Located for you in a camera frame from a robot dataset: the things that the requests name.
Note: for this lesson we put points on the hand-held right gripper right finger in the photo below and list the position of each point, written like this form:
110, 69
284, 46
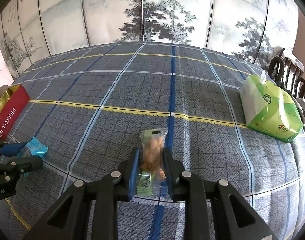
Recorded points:
168, 175

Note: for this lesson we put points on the blue plaid tablecloth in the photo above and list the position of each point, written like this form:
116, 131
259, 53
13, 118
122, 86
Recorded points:
192, 100

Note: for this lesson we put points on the green tissue pack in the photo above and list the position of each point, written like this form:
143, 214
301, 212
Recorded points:
270, 112

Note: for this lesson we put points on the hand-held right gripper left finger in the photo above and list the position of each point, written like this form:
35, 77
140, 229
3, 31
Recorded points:
133, 175

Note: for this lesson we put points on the dark wooden chair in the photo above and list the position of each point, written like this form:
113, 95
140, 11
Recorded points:
302, 87
275, 67

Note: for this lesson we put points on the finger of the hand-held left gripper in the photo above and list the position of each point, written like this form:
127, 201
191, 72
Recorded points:
30, 162
12, 148

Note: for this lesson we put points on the light blue candy packet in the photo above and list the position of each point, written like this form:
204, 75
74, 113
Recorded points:
33, 148

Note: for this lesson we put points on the red and gold tin box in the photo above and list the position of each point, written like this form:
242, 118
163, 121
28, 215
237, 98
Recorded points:
10, 112

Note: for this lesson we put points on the beige round disc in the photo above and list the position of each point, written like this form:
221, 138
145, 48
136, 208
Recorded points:
2, 91

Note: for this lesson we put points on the clear peanut packet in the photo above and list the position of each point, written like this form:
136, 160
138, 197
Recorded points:
152, 152

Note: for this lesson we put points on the painted landscape folding screen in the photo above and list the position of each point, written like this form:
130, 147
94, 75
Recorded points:
92, 10

